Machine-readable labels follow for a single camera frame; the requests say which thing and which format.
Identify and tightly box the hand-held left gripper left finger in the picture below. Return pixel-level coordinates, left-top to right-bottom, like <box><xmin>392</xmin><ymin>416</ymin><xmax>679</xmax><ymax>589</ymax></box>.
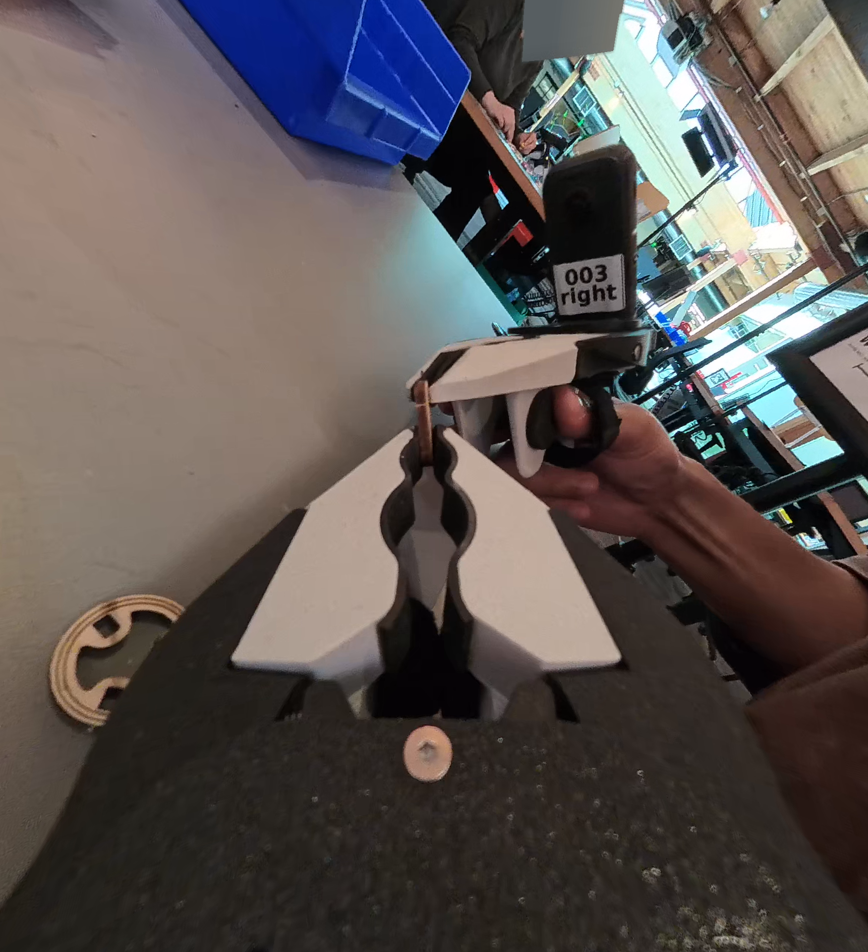
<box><xmin>231</xmin><ymin>428</ymin><xmax>418</xmax><ymax>704</ymax></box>

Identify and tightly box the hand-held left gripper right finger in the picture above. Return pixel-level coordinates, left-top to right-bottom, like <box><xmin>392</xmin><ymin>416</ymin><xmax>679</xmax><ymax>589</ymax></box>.
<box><xmin>440</xmin><ymin>430</ymin><xmax>624</xmax><ymax>698</ymax></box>

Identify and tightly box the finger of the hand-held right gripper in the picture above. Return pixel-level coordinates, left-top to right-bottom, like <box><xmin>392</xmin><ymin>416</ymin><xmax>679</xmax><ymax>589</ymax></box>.
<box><xmin>406</xmin><ymin>336</ymin><xmax>582</xmax><ymax>386</ymax></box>
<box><xmin>426</xmin><ymin>346</ymin><xmax>582</xmax><ymax>449</ymax></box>

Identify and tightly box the small wooden model part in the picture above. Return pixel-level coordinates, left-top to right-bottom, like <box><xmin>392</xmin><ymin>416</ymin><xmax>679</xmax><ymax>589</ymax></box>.
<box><xmin>413</xmin><ymin>379</ymin><xmax>438</xmax><ymax>470</ymax></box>

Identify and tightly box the person's right forearm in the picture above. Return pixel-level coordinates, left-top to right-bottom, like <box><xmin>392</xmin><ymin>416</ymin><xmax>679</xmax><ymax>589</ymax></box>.
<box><xmin>649</xmin><ymin>454</ymin><xmax>868</xmax><ymax>670</ymax></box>

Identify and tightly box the person's right hand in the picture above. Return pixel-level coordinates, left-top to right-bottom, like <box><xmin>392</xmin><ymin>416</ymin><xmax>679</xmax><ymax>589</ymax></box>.
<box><xmin>493</xmin><ymin>387</ymin><xmax>691</xmax><ymax>540</ymax></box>

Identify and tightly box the wooden worktable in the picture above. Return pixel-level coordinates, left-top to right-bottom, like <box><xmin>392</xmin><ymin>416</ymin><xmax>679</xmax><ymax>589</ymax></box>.
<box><xmin>460</xmin><ymin>91</ymin><xmax>548</xmax><ymax>222</ymax></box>

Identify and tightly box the large blue plastic bin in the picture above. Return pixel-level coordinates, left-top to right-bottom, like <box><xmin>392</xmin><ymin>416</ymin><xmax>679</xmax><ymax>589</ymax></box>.
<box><xmin>177</xmin><ymin>0</ymin><xmax>472</xmax><ymax>166</ymax></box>

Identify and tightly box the person's brown shirt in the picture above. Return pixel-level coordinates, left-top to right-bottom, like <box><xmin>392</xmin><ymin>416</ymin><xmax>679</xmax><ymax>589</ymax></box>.
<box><xmin>746</xmin><ymin>543</ymin><xmax>868</xmax><ymax>931</ymax></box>

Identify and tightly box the round wooden ring part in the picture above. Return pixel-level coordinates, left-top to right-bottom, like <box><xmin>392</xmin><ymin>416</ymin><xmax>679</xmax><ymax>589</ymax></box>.
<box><xmin>49</xmin><ymin>595</ymin><xmax>185</xmax><ymax>728</ymax></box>

